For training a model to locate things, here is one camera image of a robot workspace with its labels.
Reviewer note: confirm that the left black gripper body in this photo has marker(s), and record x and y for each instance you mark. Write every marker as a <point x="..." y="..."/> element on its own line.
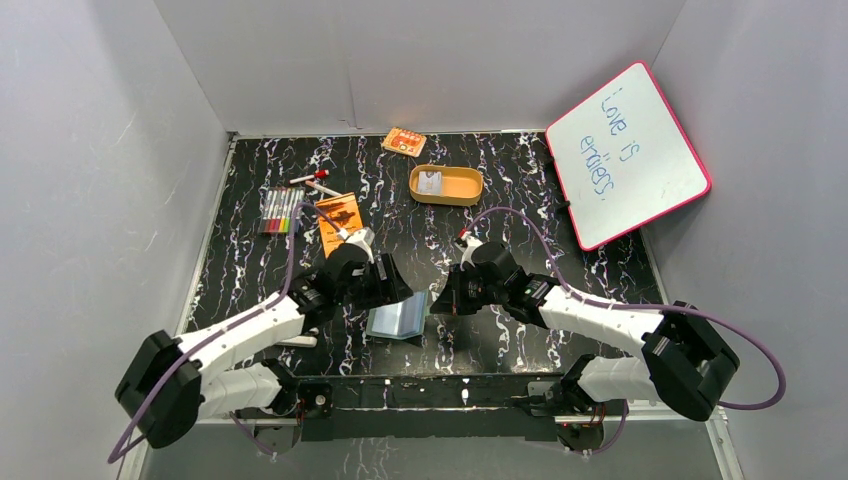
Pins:
<point x="385" y="277"/>

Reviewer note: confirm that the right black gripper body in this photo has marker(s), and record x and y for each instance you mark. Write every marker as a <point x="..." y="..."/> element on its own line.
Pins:
<point x="469" y="292"/>

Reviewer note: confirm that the mint green card holder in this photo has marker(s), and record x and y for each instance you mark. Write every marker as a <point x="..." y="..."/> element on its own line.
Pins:
<point x="399" y="321"/>

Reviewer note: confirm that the silver VIP card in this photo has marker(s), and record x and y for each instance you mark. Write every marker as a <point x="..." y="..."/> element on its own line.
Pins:
<point x="430" y="182"/>

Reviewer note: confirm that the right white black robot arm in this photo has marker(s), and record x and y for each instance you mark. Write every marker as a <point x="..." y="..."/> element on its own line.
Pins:
<point x="671" y="356"/>

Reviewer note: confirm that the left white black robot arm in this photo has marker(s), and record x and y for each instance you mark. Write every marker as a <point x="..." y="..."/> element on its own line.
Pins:
<point x="172" y="382"/>

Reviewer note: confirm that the orange paperback book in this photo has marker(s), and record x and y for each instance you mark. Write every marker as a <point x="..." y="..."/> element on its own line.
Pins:
<point x="344" y="212"/>

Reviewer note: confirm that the white marker pen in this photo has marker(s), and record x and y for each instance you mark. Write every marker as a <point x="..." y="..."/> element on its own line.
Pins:
<point x="329" y="192"/>

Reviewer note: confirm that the pack of coloured markers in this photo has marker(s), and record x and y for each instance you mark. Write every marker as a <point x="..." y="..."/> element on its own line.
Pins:
<point x="277" y="209"/>

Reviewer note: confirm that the red capped marker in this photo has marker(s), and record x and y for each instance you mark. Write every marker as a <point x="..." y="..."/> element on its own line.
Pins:
<point x="311" y="177"/>

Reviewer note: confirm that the tan oval tray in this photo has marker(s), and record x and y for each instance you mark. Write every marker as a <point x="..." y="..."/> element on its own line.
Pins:
<point x="462" y="186"/>

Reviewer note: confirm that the pink framed whiteboard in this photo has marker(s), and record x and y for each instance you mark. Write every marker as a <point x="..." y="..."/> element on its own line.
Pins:
<point x="623" y="158"/>

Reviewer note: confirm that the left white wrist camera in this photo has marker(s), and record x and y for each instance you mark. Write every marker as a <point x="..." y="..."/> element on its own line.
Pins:
<point x="362" y="238"/>

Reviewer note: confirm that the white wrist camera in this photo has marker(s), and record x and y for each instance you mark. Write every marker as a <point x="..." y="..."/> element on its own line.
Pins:
<point x="362" y="238"/>
<point x="467" y="243"/>

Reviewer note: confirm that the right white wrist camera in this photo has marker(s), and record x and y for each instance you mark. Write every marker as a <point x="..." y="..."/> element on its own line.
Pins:
<point x="467" y="243"/>

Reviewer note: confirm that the black aluminium base frame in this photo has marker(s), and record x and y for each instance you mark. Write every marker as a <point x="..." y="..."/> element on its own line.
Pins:
<point x="531" y="407"/>

